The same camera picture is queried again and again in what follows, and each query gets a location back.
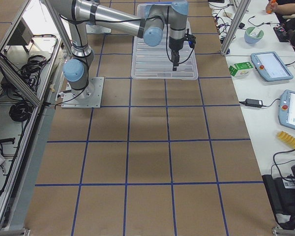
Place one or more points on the person hand at desk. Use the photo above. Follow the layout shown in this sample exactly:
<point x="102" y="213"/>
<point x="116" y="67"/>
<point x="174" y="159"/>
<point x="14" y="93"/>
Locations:
<point x="272" y="6"/>

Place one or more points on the aluminium frame post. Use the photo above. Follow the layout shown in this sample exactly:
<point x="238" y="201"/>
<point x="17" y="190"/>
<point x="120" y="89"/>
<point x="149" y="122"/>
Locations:
<point x="243" y="5"/>

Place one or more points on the green white carton box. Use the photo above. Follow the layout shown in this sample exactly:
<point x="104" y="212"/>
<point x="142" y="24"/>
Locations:
<point x="240" y="69"/>

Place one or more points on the upper teach pendant tablet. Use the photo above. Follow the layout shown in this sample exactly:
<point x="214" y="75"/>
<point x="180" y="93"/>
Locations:
<point x="270" y="67"/>

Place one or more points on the black device on desk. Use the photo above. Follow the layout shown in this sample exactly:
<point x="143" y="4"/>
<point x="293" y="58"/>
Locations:
<point x="281" y="194"/>

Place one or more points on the lower teach pendant tablet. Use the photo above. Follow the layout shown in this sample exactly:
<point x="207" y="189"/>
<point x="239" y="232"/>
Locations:
<point x="286" y="111"/>

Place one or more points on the pale green bowl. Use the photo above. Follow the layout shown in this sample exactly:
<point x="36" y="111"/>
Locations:
<point x="253" y="35"/>

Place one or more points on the grey control box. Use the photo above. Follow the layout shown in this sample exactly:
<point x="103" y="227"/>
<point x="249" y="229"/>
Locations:
<point x="22" y="35"/>

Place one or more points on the clear plastic box lid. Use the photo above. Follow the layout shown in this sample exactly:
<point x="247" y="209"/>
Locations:
<point x="153" y="63"/>

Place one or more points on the orange marker pen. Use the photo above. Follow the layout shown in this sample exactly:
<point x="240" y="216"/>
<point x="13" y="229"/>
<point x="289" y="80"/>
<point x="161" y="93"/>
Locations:
<point x="270" y="7"/>

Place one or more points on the teach pendant tablet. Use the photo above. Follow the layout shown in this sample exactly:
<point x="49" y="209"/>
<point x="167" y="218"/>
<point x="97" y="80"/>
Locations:
<point x="270" y="67"/>
<point x="286" y="111"/>

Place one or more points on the yellow corrugated toy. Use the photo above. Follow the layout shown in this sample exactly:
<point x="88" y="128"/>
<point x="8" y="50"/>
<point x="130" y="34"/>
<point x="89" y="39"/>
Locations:
<point x="286" y="138"/>

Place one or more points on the black power adapter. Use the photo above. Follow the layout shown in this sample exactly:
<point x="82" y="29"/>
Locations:
<point x="252" y="103"/>

